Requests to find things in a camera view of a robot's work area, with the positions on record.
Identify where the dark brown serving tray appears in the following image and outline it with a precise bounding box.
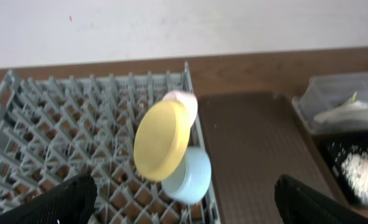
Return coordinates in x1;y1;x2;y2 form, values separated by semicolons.
199;91;347;223

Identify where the white paper napkin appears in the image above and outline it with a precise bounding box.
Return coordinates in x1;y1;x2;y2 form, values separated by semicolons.
313;101;368;123

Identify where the light blue bowl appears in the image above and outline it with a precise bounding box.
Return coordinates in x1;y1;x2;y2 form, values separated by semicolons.
161;147;212;204

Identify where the yellow green wrapper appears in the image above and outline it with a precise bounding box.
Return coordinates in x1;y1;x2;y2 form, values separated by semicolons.
344;92;357;105

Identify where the pink rice bowl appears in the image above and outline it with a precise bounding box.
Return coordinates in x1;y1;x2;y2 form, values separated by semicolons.
163;90;198;125

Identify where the grey plastic dish rack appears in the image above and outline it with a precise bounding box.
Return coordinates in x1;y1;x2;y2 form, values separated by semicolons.
0;68;220;223

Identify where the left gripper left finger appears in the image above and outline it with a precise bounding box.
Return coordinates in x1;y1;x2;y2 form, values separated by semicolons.
0;174;98;224

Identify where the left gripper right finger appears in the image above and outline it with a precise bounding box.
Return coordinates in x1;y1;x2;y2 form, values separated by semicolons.
275;174;368;224

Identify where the black waste tray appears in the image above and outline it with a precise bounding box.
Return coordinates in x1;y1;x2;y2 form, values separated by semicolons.
314;131;368;208

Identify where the yellow round plate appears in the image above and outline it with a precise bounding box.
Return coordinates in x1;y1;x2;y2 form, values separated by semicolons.
133;100;192;181

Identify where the spilled white rice pile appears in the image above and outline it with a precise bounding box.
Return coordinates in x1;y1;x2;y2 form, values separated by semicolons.
330;142;368;207

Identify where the clear plastic waste bin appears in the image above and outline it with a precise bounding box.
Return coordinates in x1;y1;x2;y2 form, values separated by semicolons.
291;72;368;134

